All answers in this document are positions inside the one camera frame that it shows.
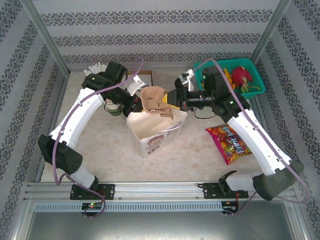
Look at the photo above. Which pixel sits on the brown pulp cup carrier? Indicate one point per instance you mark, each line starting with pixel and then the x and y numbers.
pixel 152 100

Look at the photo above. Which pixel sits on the brown cardboard napkin box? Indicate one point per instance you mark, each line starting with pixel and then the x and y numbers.
pixel 142 72

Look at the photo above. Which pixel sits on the white printed paper bag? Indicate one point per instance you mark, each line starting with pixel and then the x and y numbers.
pixel 150 147

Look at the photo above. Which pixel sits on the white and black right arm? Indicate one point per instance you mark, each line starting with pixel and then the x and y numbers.
pixel 260 142

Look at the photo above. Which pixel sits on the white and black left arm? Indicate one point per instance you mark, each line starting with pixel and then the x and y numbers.
pixel 85 110

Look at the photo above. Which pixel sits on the green paper cup stack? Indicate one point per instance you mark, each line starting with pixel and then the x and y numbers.
pixel 113 110

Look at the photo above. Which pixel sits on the white wrapped straw bundle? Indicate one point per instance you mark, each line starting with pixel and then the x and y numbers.
pixel 96 68

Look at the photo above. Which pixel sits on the white napkin stack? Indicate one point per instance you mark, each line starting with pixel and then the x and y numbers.
pixel 150 78

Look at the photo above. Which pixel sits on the pink dragon fruit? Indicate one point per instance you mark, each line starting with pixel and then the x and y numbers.
pixel 240 75

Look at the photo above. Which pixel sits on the colourful fruit candy bag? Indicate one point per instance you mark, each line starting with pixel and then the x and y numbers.
pixel 225 142

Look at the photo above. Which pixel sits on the teal plastic basket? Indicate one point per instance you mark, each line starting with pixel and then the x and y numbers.
pixel 247 62

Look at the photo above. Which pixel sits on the small green circuit board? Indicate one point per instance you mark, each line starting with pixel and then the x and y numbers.
pixel 228 208
pixel 92 206

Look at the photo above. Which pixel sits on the aluminium mounting rail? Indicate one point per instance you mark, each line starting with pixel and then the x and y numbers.
pixel 160 190

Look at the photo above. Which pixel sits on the aluminium frame post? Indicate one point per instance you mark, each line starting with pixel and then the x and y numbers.
pixel 46 37
pixel 270 32

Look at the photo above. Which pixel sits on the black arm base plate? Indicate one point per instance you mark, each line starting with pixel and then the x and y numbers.
pixel 107 191
pixel 210 191

